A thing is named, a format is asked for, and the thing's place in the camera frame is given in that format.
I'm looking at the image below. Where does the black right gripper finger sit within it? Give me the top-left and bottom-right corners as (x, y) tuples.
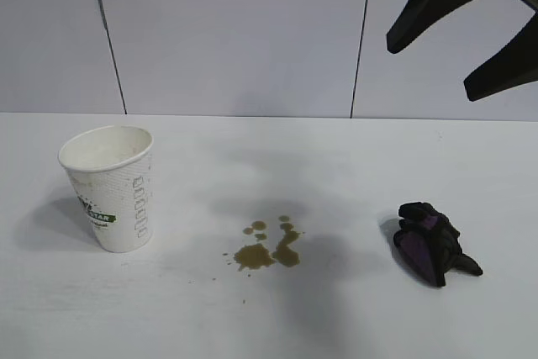
(463, 22), (538, 103)
(385, 0), (481, 55)

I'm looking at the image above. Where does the black and purple cloth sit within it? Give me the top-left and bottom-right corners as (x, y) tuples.
(393, 202), (483, 288)

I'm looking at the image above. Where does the white paper coffee cup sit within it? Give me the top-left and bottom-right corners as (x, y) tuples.
(57, 124), (155, 254)

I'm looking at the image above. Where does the brown coffee spill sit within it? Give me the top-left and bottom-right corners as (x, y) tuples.
(221, 214), (306, 304)

